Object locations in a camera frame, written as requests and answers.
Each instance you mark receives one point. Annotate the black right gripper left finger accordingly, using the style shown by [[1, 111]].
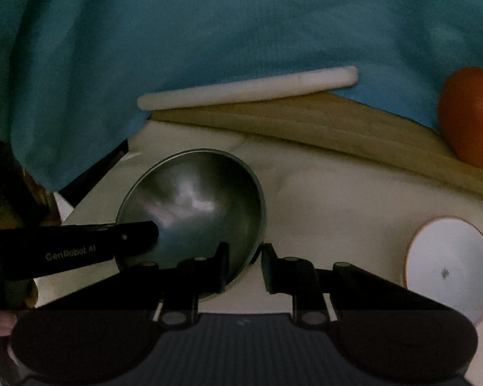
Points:
[[182, 287]]

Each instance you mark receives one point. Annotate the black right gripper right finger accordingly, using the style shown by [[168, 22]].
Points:
[[298, 278]]

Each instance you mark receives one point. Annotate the steel bowl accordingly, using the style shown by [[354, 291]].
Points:
[[198, 199]]

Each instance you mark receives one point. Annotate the white bowl red rim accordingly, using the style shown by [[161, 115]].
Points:
[[444, 262]]

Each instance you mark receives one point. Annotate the cream table cloth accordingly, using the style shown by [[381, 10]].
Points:
[[322, 206]]

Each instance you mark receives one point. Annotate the wooden cutting board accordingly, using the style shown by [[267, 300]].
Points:
[[339, 124]]

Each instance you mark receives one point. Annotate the blue cloth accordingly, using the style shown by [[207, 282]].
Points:
[[71, 71]]

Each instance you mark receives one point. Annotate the red tomato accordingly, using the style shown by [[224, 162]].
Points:
[[460, 114]]

